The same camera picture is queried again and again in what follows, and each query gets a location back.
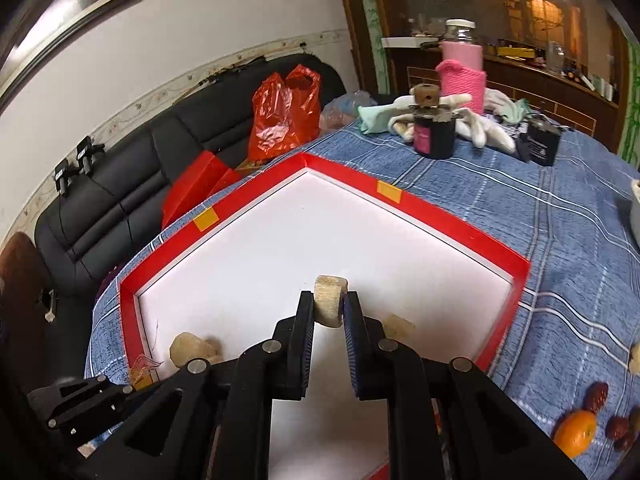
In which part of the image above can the pale green white cloth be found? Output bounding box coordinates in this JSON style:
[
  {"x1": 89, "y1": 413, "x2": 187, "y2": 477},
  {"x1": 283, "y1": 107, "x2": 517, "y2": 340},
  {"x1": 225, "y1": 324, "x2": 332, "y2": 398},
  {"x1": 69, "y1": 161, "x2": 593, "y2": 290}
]
[{"x1": 482, "y1": 89, "x2": 531, "y2": 123}]

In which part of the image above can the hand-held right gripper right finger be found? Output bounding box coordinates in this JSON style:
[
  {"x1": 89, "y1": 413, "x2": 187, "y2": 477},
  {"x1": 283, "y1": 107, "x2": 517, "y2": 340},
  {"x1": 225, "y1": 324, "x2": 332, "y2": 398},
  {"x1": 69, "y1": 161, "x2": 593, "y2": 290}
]
[{"x1": 342, "y1": 291, "x2": 586, "y2": 480}]

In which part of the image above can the black jar pink label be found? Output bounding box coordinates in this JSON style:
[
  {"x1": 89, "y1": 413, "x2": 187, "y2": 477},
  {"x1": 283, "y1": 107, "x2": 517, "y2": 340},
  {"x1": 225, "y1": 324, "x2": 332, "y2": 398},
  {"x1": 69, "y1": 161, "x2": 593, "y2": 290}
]
[{"x1": 413, "y1": 112, "x2": 457, "y2": 159}]

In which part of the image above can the framed wall picture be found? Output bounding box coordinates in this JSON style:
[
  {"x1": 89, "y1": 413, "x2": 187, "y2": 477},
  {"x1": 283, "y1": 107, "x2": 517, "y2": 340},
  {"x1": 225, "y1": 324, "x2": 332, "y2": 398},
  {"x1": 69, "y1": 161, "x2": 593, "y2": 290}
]
[{"x1": 0, "y1": 0, "x2": 140, "y2": 111}]

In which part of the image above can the black battery box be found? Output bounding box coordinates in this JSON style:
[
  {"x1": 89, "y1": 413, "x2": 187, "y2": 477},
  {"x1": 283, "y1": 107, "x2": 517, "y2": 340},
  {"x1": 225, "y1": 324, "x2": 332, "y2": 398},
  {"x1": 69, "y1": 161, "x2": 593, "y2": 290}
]
[{"x1": 515, "y1": 117, "x2": 563, "y2": 167}]

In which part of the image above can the white bowl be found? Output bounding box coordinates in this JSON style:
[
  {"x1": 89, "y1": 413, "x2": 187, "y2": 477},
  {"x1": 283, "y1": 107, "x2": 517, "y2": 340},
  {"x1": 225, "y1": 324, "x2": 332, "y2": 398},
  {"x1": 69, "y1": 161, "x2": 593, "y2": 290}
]
[{"x1": 620, "y1": 177, "x2": 640, "y2": 251}]

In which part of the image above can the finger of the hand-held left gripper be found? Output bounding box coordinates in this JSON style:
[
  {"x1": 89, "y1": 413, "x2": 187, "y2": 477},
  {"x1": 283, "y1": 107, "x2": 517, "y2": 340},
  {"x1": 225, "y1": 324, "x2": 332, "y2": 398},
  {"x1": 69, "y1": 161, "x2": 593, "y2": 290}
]
[{"x1": 27, "y1": 374, "x2": 136, "y2": 443}]

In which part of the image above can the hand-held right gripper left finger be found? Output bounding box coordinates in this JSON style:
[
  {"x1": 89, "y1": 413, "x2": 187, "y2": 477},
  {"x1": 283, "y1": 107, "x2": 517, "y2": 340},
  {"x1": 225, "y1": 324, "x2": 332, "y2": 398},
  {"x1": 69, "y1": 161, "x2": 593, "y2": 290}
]
[{"x1": 75, "y1": 291, "x2": 316, "y2": 480}]

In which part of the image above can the red plastic bag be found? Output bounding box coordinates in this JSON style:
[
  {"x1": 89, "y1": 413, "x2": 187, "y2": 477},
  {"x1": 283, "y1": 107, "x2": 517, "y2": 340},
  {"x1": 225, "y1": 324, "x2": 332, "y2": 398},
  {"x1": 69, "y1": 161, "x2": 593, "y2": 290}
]
[{"x1": 248, "y1": 64, "x2": 322, "y2": 163}]

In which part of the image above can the orange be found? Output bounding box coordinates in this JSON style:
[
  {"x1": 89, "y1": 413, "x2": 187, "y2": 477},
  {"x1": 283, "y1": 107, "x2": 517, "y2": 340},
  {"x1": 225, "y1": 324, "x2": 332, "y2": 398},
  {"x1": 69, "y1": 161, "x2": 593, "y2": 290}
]
[{"x1": 552, "y1": 409, "x2": 598, "y2": 458}]

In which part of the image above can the wooden glass cabinet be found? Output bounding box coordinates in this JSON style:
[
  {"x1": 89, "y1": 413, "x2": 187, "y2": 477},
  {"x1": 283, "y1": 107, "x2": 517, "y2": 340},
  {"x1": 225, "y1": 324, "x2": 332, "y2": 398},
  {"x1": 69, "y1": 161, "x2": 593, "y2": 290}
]
[{"x1": 332, "y1": 0, "x2": 631, "y2": 153}]

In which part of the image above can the black clip device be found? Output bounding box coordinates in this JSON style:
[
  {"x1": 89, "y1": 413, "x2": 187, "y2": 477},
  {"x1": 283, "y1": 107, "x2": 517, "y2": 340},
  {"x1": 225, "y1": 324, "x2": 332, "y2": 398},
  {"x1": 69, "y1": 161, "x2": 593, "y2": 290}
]
[
  {"x1": 54, "y1": 159, "x2": 73, "y2": 196},
  {"x1": 75, "y1": 136, "x2": 106, "y2": 173}
]

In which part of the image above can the mint green cloth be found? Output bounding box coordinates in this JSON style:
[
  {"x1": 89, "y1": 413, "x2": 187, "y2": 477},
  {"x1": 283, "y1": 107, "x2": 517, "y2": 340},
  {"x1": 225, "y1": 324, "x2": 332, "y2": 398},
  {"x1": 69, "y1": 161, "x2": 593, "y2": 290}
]
[{"x1": 356, "y1": 102, "x2": 401, "y2": 135}]

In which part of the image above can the blue checked tablecloth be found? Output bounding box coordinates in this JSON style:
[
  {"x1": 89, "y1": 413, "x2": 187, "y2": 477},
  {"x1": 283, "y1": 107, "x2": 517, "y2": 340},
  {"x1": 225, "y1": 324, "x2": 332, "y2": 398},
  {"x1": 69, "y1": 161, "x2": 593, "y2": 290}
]
[{"x1": 85, "y1": 105, "x2": 640, "y2": 480}]

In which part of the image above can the glass bottle pink knit sleeve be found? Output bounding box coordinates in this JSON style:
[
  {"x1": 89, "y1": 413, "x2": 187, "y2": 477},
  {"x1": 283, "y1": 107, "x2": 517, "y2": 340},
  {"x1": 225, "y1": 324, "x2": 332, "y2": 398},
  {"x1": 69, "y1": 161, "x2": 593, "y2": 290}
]
[{"x1": 435, "y1": 19, "x2": 488, "y2": 116}]

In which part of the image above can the clear glass cup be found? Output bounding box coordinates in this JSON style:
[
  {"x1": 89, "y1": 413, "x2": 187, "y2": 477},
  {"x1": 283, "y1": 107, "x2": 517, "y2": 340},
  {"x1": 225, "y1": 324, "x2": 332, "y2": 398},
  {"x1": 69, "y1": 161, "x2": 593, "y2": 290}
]
[{"x1": 545, "y1": 40, "x2": 568, "y2": 75}]

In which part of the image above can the red paper bag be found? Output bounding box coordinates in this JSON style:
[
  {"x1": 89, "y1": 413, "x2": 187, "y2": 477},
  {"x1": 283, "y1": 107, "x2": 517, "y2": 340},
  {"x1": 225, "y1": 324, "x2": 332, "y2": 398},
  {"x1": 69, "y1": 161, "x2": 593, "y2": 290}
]
[{"x1": 161, "y1": 150, "x2": 243, "y2": 231}]

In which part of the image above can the clear plastic bag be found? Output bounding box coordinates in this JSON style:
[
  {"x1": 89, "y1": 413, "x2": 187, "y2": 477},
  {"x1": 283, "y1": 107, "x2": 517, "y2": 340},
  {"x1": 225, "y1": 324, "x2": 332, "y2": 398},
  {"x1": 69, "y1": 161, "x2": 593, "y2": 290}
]
[{"x1": 320, "y1": 91, "x2": 373, "y2": 136}]

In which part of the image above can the red shallow box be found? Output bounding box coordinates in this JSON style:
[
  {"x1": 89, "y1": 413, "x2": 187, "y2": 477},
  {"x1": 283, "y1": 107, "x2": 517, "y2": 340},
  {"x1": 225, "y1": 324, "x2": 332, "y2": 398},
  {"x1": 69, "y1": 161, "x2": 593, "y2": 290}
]
[{"x1": 119, "y1": 154, "x2": 532, "y2": 480}]

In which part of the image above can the wooden stopper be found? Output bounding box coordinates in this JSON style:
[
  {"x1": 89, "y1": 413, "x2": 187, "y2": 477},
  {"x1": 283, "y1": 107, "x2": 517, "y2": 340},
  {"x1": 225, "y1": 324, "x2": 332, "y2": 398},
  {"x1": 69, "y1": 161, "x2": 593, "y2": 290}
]
[{"x1": 416, "y1": 84, "x2": 441, "y2": 110}]

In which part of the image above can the black leather sofa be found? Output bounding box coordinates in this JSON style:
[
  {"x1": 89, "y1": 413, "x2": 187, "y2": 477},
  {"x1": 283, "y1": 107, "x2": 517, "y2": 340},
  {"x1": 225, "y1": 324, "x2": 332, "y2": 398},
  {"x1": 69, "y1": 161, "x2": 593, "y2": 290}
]
[{"x1": 32, "y1": 54, "x2": 361, "y2": 301}]

